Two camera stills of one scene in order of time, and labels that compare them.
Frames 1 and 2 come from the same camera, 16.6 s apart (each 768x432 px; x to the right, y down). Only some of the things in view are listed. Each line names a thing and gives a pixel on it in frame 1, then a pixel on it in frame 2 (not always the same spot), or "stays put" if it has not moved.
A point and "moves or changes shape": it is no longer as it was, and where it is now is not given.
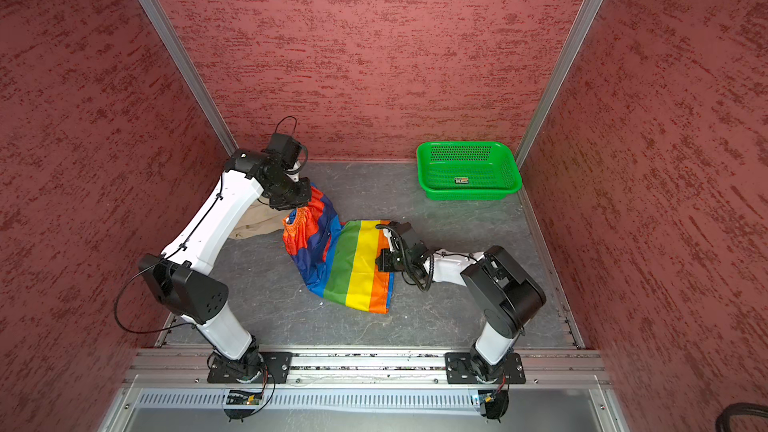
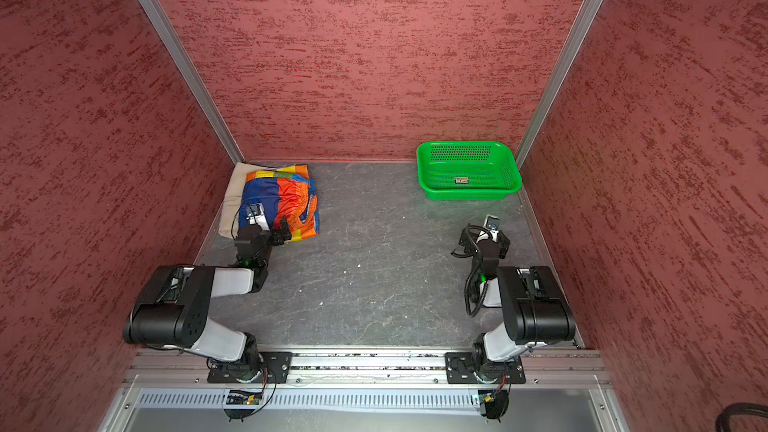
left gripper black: x=303 y=199 -> x=276 y=232
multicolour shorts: x=337 y=260 moves or changes shape
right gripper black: x=386 y=266 -> x=469 y=238
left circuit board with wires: x=245 y=397 stays put
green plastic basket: x=466 y=171 stays put
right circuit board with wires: x=496 y=404 stays put
